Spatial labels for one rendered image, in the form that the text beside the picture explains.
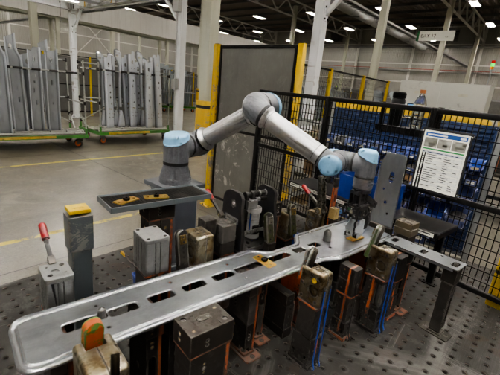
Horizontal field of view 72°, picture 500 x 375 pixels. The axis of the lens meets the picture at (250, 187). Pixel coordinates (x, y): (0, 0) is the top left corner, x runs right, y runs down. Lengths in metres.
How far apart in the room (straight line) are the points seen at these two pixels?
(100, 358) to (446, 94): 7.64
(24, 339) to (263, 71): 3.32
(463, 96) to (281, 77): 4.87
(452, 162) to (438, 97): 6.14
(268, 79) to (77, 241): 2.94
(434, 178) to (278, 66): 2.23
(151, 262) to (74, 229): 0.25
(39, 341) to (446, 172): 1.70
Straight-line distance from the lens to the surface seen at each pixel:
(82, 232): 1.17
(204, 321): 0.86
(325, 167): 1.24
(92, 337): 0.77
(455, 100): 7.90
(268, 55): 3.79
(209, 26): 9.09
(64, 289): 1.03
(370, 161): 1.36
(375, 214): 1.75
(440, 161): 1.89
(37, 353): 0.89
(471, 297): 2.02
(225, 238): 1.25
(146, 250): 1.05
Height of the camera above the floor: 1.56
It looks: 16 degrees down
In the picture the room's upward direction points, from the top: 6 degrees clockwise
